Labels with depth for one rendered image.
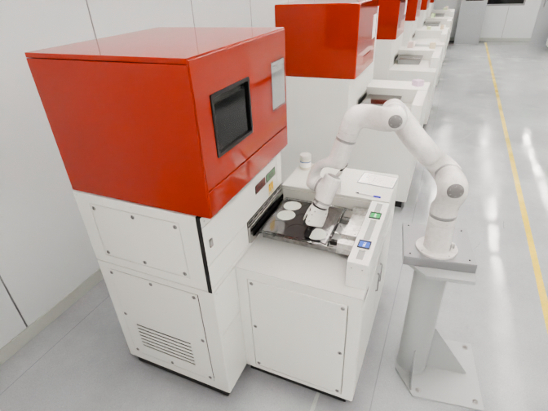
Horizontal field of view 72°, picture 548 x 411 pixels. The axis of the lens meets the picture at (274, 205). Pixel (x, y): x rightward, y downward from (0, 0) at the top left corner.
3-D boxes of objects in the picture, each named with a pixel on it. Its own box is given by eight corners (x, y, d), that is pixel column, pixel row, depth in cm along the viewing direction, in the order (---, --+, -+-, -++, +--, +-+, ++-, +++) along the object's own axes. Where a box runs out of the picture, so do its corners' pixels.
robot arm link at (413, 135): (448, 201, 166) (442, 186, 180) (473, 186, 161) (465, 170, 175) (374, 117, 156) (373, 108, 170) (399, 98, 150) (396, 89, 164)
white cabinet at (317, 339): (247, 373, 227) (234, 267, 186) (302, 272, 303) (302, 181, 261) (353, 413, 204) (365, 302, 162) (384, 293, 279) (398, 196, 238)
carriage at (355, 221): (335, 253, 186) (336, 248, 185) (353, 215, 215) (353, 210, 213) (351, 256, 183) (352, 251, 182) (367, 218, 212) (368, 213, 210)
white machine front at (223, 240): (208, 292, 171) (195, 217, 150) (278, 205, 234) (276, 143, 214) (214, 293, 170) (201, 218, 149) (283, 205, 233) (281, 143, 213)
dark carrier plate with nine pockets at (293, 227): (261, 230, 198) (261, 229, 198) (286, 199, 225) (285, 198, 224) (324, 244, 185) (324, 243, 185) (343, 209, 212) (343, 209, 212)
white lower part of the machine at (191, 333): (132, 362, 237) (95, 259, 195) (204, 279, 301) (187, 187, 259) (232, 403, 212) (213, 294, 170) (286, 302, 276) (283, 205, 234)
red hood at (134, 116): (72, 189, 175) (23, 52, 144) (177, 130, 238) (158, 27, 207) (212, 219, 148) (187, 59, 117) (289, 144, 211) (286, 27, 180)
